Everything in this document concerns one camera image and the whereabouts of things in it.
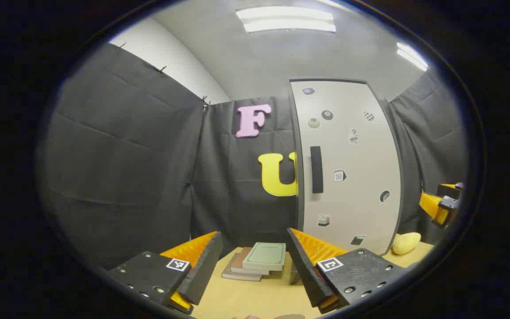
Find grey cabinet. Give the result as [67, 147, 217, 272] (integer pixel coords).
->
[289, 79, 305, 235]

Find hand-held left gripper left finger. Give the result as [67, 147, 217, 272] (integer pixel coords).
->
[107, 230, 224, 315]

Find black backdrop cloth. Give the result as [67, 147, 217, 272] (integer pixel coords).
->
[38, 42, 468, 271]

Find green notebook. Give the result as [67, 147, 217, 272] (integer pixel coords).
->
[242, 242, 287, 272]

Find grey cabinet door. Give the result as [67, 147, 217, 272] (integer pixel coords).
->
[290, 79, 404, 257]

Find grey book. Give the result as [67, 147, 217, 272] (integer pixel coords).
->
[221, 253, 263, 282]

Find small ceiling light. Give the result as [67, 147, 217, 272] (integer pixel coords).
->
[397, 41, 429, 71]

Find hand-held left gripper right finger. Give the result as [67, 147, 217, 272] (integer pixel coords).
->
[286, 228, 408, 314]

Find black door handle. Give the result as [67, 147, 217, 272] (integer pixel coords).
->
[310, 146, 324, 194]

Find large ceiling light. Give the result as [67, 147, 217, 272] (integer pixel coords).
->
[236, 6, 336, 34]

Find yellow lumpy toy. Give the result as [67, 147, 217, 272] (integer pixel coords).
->
[391, 232, 422, 256]

